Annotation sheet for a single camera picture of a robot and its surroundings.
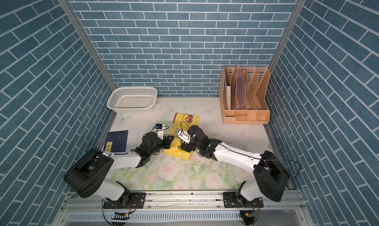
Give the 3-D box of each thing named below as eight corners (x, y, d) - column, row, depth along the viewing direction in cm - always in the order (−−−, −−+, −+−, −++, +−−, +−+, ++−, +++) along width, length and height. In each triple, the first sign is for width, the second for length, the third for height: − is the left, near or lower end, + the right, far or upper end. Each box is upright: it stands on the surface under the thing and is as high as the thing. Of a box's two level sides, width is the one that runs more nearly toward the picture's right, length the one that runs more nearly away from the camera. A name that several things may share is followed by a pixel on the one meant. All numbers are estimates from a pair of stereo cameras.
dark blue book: (103, 155, 92) (102, 153, 90) (109, 133, 102) (107, 132, 100) (125, 151, 93) (124, 150, 91) (128, 131, 103) (127, 129, 101)
